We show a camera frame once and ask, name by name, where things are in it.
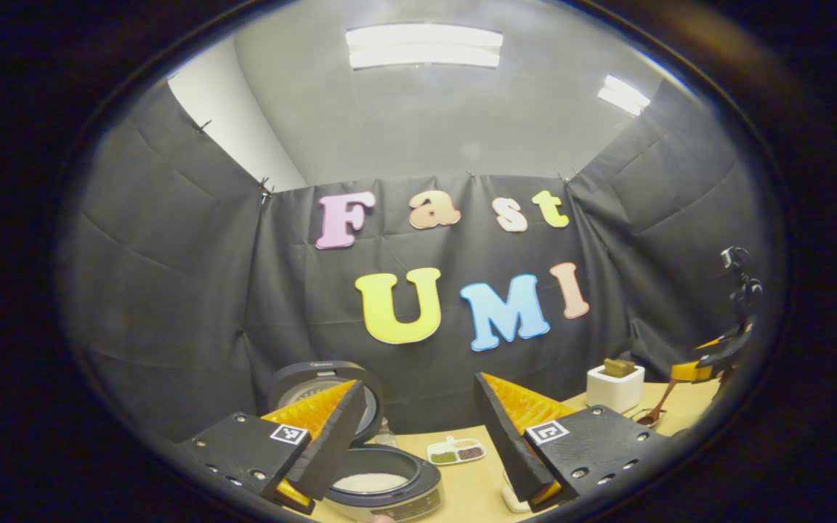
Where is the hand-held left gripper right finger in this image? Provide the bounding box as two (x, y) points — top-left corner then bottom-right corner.
(473, 373), (670, 514)

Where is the brown wooden spoon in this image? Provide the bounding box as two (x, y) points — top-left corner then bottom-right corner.
(636, 379), (679, 428)

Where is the black backdrop cloth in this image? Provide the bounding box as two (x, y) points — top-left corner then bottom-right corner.
(62, 80), (768, 444)

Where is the small ceiling light panel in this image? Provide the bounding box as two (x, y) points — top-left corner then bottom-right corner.
(597, 74), (652, 117)

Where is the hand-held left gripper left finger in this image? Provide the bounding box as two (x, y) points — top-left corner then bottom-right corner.
(179, 379), (368, 515)

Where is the white rice container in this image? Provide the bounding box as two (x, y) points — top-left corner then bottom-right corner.
(500, 472), (535, 514)

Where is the silver black rice cooker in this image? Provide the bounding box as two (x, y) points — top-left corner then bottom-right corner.
(267, 361), (442, 522)

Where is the white toaster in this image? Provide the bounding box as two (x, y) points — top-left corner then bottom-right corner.
(586, 363), (646, 415)

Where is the white divided grain dish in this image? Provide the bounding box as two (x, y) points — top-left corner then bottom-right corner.
(427, 436), (486, 466)

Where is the long ceiling light panel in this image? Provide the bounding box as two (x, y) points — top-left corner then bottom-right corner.
(346, 24), (504, 70)

